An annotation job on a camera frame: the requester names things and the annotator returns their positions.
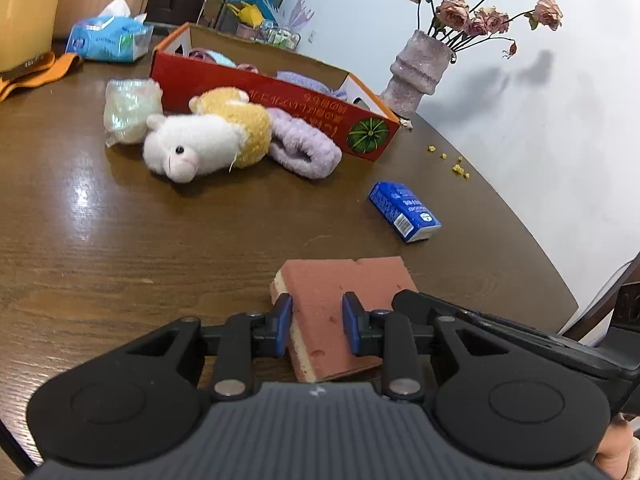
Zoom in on white and yellow plush toy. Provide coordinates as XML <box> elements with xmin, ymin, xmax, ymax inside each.
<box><xmin>142</xmin><ymin>87</ymin><xmax>274</xmax><ymax>184</ymax></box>

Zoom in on scattered yellow crumbs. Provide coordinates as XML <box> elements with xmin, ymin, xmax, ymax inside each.
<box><xmin>427</xmin><ymin>144</ymin><xmax>471</xmax><ymax>180</ymax></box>

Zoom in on blue tissue pack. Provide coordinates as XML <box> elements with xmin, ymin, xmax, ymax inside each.
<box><xmin>65</xmin><ymin>0</ymin><xmax>155</xmax><ymax>64</ymax></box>

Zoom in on yellow thermos jug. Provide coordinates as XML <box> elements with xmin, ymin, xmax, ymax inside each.
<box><xmin>0</xmin><ymin>0</ymin><xmax>71</xmax><ymax>74</ymax></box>

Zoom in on dried pink roses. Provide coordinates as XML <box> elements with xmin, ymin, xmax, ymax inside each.
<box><xmin>405</xmin><ymin>0</ymin><xmax>564</xmax><ymax>61</ymax></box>

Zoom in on pink sponge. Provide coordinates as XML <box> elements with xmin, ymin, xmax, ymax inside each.
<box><xmin>269</xmin><ymin>255</ymin><xmax>419</xmax><ymax>384</ymax></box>

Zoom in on purple drawstring pouch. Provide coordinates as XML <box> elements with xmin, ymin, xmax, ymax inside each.
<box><xmin>276</xmin><ymin>70</ymin><xmax>349</xmax><ymax>101</ymax></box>

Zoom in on yellow watering can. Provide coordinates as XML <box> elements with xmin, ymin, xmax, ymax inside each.
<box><xmin>227</xmin><ymin>2</ymin><xmax>266</xmax><ymax>26</ymax></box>

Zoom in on orange strap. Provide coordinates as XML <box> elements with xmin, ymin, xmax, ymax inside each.
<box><xmin>0</xmin><ymin>52</ymin><xmax>84</xmax><ymax>104</ymax></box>

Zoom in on pink ceramic vase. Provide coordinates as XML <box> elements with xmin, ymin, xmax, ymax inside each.
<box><xmin>378</xmin><ymin>29</ymin><xmax>457</xmax><ymax>117</ymax></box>

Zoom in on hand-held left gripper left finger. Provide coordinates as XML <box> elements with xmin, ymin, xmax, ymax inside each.
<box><xmin>119</xmin><ymin>294</ymin><xmax>294</xmax><ymax>402</ymax></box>

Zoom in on light blue fluffy pouch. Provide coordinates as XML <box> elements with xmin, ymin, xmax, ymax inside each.
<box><xmin>187</xmin><ymin>47</ymin><xmax>237</xmax><ymax>69</ymax></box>

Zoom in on person's right hand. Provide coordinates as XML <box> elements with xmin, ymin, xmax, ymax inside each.
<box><xmin>594</xmin><ymin>415</ymin><xmax>634</xmax><ymax>467</ymax></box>

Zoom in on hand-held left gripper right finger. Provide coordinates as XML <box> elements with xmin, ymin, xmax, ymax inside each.
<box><xmin>342</xmin><ymin>291</ymin><xmax>506</xmax><ymax>404</ymax></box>

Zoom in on clear plastic bag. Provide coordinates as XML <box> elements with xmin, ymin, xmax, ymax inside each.
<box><xmin>103</xmin><ymin>78</ymin><xmax>164</xmax><ymax>147</ymax></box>

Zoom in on red cardboard box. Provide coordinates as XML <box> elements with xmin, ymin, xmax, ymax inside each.
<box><xmin>149</xmin><ymin>22</ymin><xmax>402</xmax><ymax>165</ymax></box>

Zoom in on purple fluffy headband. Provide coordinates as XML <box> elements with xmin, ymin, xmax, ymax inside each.
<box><xmin>267</xmin><ymin>108</ymin><xmax>344</xmax><ymax>180</ymax></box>

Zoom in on dark chair back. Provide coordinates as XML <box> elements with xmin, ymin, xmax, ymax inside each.
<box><xmin>559</xmin><ymin>252</ymin><xmax>640</xmax><ymax>346</ymax></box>

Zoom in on blue plastic bag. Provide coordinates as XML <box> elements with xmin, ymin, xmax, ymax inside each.
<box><xmin>239</xmin><ymin>0</ymin><xmax>279</xmax><ymax>17</ymax></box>

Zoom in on small blue tissue packet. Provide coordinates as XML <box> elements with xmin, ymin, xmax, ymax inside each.
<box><xmin>368</xmin><ymin>181</ymin><xmax>442</xmax><ymax>244</ymax></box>

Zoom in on wire basket of bottles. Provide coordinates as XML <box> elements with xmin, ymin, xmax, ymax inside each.
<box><xmin>254</xmin><ymin>24</ymin><xmax>301</xmax><ymax>51</ymax></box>

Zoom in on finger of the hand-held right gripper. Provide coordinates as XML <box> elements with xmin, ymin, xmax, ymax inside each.
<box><xmin>392</xmin><ymin>289</ymin><xmax>617</xmax><ymax>379</ymax></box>

